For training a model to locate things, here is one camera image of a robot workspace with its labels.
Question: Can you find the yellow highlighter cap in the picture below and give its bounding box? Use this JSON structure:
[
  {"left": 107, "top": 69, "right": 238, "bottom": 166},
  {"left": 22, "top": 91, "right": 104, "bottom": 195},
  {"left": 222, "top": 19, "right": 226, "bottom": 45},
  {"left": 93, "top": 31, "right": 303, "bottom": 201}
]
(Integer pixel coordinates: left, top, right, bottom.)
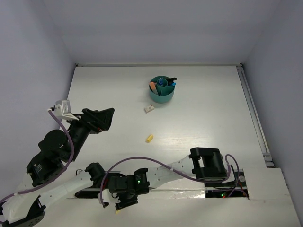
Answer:
[{"left": 146, "top": 134, "right": 154, "bottom": 143}]

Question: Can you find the clear orange-tipped highlighter body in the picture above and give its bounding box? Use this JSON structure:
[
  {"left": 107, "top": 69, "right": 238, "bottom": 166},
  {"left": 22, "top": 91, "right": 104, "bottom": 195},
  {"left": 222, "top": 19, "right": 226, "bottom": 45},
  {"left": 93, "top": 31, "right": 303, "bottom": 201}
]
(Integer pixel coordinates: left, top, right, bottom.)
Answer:
[{"left": 150, "top": 85, "right": 158, "bottom": 95}]

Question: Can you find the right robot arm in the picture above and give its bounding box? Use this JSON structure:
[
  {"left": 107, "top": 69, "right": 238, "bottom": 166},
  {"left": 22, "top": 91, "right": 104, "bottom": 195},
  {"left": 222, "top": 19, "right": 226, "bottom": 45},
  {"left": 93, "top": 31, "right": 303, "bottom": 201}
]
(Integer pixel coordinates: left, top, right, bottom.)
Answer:
[{"left": 99, "top": 147, "right": 235, "bottom": 210}]

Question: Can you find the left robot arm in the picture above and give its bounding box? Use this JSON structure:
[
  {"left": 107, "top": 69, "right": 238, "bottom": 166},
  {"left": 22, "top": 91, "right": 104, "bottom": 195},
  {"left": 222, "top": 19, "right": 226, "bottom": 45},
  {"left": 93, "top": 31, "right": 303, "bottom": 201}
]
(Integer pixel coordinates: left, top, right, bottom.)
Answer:
[{"left": 0, "top": 104, "right": 115, "bottom": 227}]

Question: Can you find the white eraser in sleeve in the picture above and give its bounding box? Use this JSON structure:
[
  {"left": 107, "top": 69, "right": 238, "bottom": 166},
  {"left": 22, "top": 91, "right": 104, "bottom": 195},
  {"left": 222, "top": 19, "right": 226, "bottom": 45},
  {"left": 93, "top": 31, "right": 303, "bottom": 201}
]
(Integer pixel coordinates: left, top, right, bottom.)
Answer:
[{"left": 144, "top": 105, "right": 155, "bottom": 113}]

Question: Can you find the teal round compartment organizer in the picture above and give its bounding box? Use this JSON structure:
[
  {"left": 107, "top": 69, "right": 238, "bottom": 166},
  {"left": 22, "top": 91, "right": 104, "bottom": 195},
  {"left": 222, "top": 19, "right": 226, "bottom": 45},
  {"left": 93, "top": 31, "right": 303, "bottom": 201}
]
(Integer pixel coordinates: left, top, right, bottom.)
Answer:
[{"left": 149, "top": 76, "right": 175, "bottom": 104}]

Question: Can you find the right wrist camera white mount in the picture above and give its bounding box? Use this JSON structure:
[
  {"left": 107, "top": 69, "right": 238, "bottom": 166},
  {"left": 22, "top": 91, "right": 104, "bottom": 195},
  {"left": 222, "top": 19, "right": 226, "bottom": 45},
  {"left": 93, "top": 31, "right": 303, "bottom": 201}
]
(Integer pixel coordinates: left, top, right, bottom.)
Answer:
[{"left": 98, "top": 189, "right": 120, "bottom": 208}]

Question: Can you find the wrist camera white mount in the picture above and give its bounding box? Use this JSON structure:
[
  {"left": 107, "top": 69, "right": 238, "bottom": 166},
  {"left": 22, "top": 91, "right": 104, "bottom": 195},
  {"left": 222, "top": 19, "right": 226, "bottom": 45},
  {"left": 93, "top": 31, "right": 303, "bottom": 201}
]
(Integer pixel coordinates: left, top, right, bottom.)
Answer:
[
  {"left": 48, "top": 100, "right": 79, "bottom": 121},
  {"left": 98, "top": 189, "right": 120, "bottom": 208}
]

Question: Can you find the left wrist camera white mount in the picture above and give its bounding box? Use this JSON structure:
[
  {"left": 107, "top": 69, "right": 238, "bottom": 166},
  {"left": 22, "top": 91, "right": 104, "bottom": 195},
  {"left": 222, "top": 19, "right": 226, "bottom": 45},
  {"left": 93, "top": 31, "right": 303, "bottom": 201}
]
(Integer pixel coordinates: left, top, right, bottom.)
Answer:
[{"left": 48, "top": 100, "right": 79, "bottom": 121}]

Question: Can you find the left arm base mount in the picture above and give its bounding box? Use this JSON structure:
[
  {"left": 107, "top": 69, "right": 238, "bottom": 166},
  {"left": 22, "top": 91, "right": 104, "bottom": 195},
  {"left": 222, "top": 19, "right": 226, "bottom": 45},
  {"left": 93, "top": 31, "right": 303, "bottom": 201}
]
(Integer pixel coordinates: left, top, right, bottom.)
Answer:
[{"left": 74, "top": 166, "right": 105, "bottom": 199}]

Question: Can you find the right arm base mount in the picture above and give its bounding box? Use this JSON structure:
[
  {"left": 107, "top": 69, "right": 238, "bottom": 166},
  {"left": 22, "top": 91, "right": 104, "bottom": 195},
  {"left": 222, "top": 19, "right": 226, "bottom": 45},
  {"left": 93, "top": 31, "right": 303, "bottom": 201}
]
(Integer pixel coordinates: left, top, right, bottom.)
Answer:
[{"left": 205, "top": 169, "right": 249, "bottom": 198}]

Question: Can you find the metal rail table edge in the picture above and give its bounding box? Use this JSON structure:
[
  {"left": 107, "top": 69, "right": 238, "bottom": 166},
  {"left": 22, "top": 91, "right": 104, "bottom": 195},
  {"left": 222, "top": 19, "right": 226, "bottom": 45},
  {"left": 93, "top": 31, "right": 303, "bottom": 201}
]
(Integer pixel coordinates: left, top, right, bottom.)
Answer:
[{"left": 236, "top": 66, "right": 275, "bottom": 168}]

